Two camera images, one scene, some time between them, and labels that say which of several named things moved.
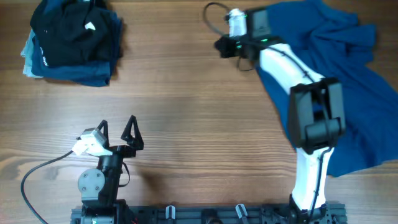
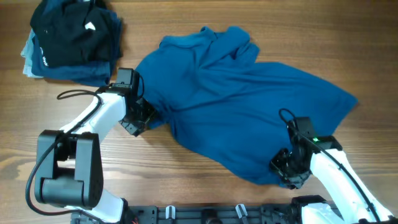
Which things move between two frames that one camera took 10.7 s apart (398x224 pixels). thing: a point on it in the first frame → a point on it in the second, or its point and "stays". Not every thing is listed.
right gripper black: x=222 y=46 → x=286 y=168
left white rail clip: x=173 y=212 stays
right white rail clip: x=239 y=211 stays
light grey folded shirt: x=27 y=53 stays
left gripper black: x=122 y=149 → x=138 y=117
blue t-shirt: x=333 y=42 → x=234 y=112
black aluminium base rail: x=334 y=213 stays
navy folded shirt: x=96 y=73 stays
